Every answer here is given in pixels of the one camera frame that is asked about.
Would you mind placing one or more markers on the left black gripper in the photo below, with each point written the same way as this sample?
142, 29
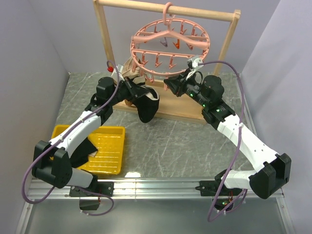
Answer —
135, 91

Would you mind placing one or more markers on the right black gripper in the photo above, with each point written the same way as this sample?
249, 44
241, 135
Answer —
177, 86

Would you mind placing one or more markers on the black underwear beige waistband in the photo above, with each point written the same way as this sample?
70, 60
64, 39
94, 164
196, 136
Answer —
147, 105

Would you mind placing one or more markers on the pink round clip hanger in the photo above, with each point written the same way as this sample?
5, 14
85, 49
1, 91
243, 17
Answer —
159, 46

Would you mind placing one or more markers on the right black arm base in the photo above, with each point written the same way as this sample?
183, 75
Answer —
209, 188

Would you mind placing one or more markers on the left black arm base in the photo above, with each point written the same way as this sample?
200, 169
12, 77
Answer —
90, 198

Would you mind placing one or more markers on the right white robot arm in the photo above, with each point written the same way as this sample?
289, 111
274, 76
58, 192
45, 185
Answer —
271, 170

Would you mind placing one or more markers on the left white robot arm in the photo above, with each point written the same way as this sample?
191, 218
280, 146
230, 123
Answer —
52, 162

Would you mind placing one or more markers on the brown underwear striped waistband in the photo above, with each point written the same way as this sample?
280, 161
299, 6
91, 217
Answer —
133, 72

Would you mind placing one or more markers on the black underwear in tray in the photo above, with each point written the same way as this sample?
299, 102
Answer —
81, 153

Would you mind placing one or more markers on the wooden hanging rack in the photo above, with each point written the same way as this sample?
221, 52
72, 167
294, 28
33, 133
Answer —
170, 106

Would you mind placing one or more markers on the yellow plastic tray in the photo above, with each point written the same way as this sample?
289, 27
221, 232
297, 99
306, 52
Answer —
109, 141

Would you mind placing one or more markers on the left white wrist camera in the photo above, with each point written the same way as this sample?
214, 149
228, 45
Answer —
114, 72

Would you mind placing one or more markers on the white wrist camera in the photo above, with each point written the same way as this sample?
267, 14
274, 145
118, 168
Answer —
194, 64
114, 72

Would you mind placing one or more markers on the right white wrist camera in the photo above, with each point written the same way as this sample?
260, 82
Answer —
194, 64

